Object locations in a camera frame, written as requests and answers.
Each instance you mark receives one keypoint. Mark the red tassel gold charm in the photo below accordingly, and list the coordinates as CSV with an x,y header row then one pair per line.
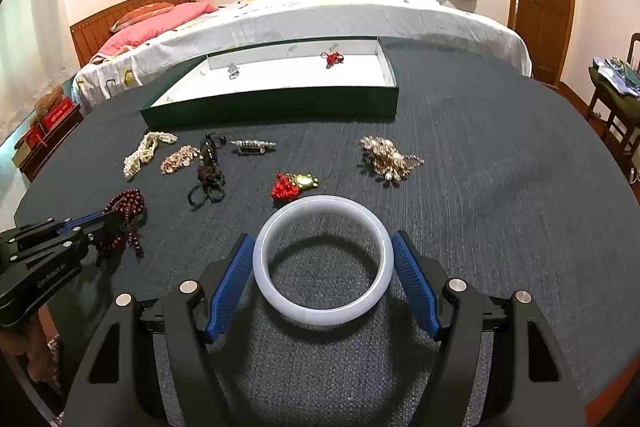
x,y
286,189
332,58

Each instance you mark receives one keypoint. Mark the white jade bangle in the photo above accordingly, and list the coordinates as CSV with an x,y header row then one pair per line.
x,y
261,267

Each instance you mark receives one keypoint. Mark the wooden chair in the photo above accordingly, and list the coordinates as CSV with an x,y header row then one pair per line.
x,y
607,122

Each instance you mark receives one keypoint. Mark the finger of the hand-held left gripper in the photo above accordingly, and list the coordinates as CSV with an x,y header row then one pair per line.
x,y
80,223
95,239

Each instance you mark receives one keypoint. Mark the wooden bedside cabinet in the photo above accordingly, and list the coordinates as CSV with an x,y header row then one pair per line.
x,y
45,147

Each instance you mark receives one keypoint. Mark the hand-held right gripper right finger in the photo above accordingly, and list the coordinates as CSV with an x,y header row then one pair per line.
x,y
415,287

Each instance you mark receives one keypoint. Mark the red gift box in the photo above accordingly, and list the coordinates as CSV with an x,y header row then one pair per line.
x,y
60,117

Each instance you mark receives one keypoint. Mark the orange patterned pillow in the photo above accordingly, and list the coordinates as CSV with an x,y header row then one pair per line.
x,y
145,14

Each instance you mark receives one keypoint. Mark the person's left hand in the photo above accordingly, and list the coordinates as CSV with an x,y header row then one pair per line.
x,y
22,347

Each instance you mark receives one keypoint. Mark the gold pearl jewelry cluster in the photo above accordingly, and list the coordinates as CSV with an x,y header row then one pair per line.
x,y
387,159

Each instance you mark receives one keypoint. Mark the wooden headboard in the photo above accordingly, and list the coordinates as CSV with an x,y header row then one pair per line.
x,y
95,32

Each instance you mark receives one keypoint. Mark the silver brooch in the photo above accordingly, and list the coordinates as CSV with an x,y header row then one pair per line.
x,y
250,143

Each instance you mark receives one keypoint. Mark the sheer window curtain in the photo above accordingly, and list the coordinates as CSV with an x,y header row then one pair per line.
x,y
30,57

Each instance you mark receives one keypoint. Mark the green box with white lining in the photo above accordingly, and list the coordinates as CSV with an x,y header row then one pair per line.
x,y
300,106

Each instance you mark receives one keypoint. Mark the pile of clothes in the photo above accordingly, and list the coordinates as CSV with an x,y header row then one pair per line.
x,y
617,87

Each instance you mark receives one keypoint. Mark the bed with printed sheet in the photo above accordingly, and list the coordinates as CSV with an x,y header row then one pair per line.
x,y
400,22

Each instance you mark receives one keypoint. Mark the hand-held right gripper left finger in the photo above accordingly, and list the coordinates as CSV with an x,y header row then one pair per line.
x,y
230,287

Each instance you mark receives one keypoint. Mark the brown teddy bear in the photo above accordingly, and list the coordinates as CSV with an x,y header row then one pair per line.
x,y
45,102

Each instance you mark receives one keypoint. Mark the pink pillow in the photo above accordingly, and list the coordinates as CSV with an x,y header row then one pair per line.
x,y
165,19

